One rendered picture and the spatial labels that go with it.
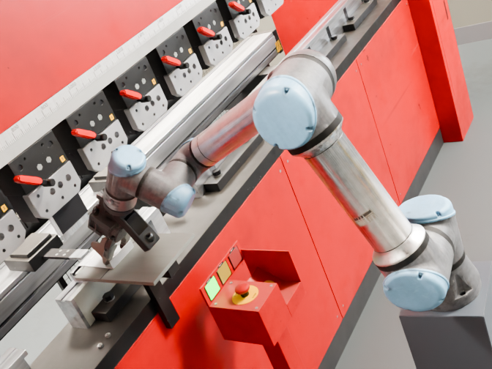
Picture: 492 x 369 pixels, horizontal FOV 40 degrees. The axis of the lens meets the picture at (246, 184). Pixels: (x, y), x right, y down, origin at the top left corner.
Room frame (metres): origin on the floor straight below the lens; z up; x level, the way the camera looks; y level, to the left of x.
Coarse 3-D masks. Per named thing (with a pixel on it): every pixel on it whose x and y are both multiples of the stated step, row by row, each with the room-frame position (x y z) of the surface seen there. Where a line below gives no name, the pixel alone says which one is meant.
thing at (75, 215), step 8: (72, 200) 1.57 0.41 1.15; (80, 200) 1.58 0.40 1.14; (64, 208) 1.54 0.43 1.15; (72, 208) 1.56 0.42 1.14; (80, 208) 1.57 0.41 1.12; (56, 216) 1.52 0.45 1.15; (64, 216) 1.53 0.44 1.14; (72, 216) 1.55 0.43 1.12; (80, 216) 1.56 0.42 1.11; (88, 216) 1.59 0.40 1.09; (56, 224) 1.51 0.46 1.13; (64, 224) 1.52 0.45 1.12; (72, 224) 1.54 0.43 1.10; (80, 224) 1.56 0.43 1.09; (56, 232) 1.52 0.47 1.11; (64, 232) 1.51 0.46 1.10; (72, 232) 1.54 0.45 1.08; (64, 240) 1.51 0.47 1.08
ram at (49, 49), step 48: (0, 0) 1.60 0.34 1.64; (48, 0) 1.70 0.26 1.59; (96, 0) 1.81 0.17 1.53; (144, 0) 1.94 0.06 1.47; (0, 48) 1.55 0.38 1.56; (48, 48) 1.65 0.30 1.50; (96, 48) 1.75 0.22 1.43; (144, 48) 1.88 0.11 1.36; (0, 96) 1.51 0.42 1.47; (48, 96) 1.60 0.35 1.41
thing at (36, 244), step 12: (36, 240) 1.69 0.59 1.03; (48, 240) 1.69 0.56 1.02; (60, 240) 1.70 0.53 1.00; (24, 252) 1.65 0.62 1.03; (36, 252) 1.65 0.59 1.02; (48, 252) 1.65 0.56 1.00; (60, 252) 1.63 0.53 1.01; (72, 252) 1.60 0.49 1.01; (84, 252) 1.57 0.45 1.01; (12, 264) 1.66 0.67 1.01; (24, 264) 1.63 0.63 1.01; (36, 264) 1.62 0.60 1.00
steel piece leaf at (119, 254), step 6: (126, 246) 1.48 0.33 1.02; (132, 246) 1.49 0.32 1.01; (114, 252) 1.51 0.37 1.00; (120, 252) 1.47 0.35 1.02; (126, 252) 1.48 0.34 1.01; (96, 258) 1.52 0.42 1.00; (114, 258) 1.45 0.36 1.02; (120, 258) 1.46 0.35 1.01; (90, 264) 1.50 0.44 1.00; (96, 264) 1.49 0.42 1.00; (102, 264) 1.47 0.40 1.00; (108, 264) 1.46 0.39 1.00; (114, 264) 1.44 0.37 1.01
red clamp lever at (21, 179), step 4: (16, 176) 1.42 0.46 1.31; (20, 176) 1.41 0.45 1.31; (24, 176) 1.42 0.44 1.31; (28, 176) 1.43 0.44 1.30; (32, 176) 1.44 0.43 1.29; (16, 180) 1.42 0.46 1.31; (20, 180) 1.41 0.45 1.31; (24, 180) 1.42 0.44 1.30; (28, 180) 1.42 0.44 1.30; (32, 180) 1.43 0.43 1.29; (36, 180) 1.44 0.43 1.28; (40, 180) 1.44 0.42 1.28; (44, 180) 1.46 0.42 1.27; (48, 180) 1.46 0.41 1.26; (52, 180) 1.46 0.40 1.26; (32, 184) 1.44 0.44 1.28; (36, 184) 1.44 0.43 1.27; (40, 184) 1.48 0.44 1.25; (44, 184) 1.46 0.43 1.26; (48, 184) 1.45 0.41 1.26; (52, 184) 1.45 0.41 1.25
